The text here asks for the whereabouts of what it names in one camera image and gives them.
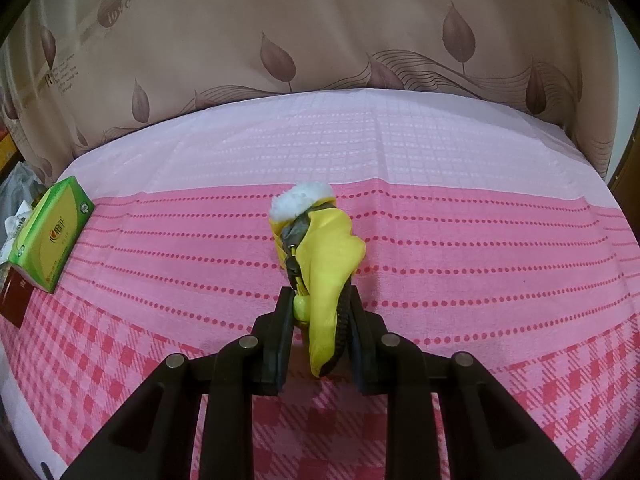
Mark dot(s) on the grey plastic bag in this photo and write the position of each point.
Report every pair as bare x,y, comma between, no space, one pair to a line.
20,180

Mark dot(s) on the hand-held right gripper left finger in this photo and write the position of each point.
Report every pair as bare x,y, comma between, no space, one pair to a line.
280,340

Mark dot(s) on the red yellow box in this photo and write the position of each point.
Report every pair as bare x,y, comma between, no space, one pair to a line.
6,147

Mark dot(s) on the yellow black fabric pouch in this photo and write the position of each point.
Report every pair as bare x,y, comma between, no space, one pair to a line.
325,260

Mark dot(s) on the pink checked bed sheet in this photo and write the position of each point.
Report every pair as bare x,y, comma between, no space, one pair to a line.
450,240

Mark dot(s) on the beige leaf printed curtain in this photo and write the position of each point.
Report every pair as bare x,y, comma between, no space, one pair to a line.
325,35

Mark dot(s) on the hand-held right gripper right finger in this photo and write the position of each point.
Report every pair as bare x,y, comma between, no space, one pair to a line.
362,350

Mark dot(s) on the green tissue box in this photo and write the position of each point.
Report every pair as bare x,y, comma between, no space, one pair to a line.
55,230

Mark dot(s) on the white tissue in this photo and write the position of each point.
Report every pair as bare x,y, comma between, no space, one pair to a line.
17,222

